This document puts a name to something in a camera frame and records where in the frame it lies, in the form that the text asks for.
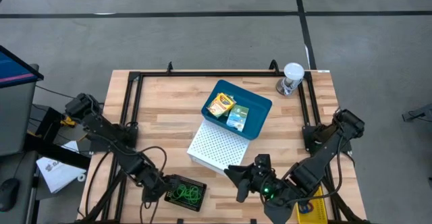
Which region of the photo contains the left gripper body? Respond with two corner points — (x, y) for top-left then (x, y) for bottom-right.
(138, 168), (171, 204)

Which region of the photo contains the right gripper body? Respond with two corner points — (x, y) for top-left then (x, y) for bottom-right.
(251, 153), (298, 206)

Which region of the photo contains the black slotted plastic basket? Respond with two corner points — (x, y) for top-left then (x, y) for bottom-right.
(163, 173), (208, 213)

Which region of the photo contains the green rubber band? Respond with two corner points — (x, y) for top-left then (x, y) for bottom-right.
(180, 192), (200, 206)
(172, 188), (193, 204)
(188, 187), (203, 205)
(177, 183), (196, 198)
(171, 184), (190, 200)
(184, 184), (203, 201)

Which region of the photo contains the green blue card pack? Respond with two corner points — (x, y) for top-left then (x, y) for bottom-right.
(225, 104), (250, 133)

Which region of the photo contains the yellow slotted plastic basket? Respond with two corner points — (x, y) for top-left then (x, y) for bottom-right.
(295, 184), (329, 224)

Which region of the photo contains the blue plastic bin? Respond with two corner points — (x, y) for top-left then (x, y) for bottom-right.
(200, 79), (273, 141)

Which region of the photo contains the white perforated metal shelf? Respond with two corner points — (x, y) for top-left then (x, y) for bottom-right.
(186, 119), (251, 177)

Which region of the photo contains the white printed paper sheet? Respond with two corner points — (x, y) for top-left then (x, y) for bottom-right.
(36, 140), (87, 194)

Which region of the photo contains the black side stand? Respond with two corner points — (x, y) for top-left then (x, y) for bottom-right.
(25, 132), (92, 171)

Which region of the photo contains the black computer mouse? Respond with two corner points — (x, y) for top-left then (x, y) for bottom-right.
(0, 177), (20, 212)

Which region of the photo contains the gray computer case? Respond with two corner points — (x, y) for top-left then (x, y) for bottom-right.
(0, 82), (37, 157)

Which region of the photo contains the gray floor device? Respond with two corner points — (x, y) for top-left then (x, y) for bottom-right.
(403, 103), (432, 122)

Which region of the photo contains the blue screen monitor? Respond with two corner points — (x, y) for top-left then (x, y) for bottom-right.
(0, 45), (45, 89)

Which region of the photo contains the black cable bundle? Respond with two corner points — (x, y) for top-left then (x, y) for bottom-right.
(320, 176), (362, 222)
(84, 151), (128, 222)

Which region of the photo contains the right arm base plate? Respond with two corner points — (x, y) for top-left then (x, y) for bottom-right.
(302, 124), (352, 153)

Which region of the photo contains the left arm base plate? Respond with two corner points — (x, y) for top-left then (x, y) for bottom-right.
(88, 124), (139, 153)

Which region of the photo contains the white lamp cord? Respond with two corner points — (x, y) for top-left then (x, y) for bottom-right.
(282, 78), (298, 96)

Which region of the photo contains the black aluminium table frame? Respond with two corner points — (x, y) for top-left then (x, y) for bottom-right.
(101, 60), (342, 223)

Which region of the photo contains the yellow cable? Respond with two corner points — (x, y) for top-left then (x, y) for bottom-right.
(60, 115), (77, 128)

